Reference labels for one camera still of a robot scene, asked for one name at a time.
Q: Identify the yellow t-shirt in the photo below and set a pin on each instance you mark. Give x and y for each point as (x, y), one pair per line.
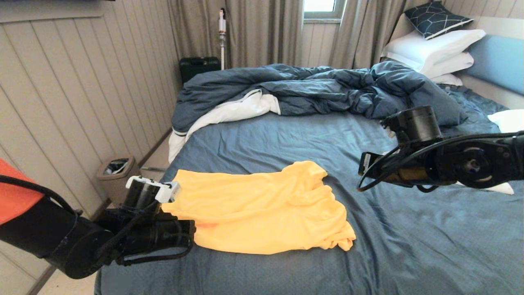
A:
(245, 213)

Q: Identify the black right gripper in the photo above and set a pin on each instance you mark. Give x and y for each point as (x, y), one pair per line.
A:
(403, 170)

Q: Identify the dark blue bed sheet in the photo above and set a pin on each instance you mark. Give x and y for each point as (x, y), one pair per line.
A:
(286, 139)

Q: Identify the flat white pillow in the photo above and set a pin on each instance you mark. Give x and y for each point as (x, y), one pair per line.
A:
(450, 65)

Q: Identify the small white pillow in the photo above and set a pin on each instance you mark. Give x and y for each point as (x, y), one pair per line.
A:
(447, 80)

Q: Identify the narrow beige curtain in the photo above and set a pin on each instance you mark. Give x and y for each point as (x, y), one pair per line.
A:
(360, 32)

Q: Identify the dark geometric pattern cushion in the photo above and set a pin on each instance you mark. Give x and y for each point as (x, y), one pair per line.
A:
(436, 20)

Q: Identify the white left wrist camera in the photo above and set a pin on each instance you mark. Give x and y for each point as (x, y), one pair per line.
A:
(172, 192)

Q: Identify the large white pillow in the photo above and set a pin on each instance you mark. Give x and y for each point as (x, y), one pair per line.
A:
(430, 47)

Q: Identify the white duvet lining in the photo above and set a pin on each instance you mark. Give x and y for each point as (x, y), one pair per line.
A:
(229, 113)

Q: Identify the brown metal trash bin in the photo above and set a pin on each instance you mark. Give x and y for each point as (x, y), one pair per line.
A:
(110, 184)

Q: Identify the long white remote control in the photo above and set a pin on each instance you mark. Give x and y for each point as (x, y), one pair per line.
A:
(501, 189)

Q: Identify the beige headboard frame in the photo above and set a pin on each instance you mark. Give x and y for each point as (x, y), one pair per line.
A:
(499, 27)

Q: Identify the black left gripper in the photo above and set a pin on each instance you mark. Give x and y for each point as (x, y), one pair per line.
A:
(168, 237)

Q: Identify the white stick vacuum cleaner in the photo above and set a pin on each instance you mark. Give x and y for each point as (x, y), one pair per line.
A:
(222, 35)

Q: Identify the window with grey frame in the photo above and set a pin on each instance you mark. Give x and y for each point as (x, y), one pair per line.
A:
(319, 6)

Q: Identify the wide beige curtain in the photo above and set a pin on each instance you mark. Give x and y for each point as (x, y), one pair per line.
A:
(262, 32)

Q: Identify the dark green hard case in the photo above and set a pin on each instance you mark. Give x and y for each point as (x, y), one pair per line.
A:
(198, 68)

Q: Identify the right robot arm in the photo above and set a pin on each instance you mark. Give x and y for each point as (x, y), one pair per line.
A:
(470, 164)

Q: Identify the light blue headboard pad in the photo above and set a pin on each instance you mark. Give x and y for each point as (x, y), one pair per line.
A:
(499, 63)

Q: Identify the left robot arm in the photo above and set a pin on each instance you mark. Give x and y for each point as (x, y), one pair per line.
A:
(61, 241)

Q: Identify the thin metal rod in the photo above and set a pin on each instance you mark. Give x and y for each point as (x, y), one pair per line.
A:
(153, 169)

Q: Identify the crumpled dark blue duvet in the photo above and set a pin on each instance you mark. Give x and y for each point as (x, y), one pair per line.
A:
(327, 88)

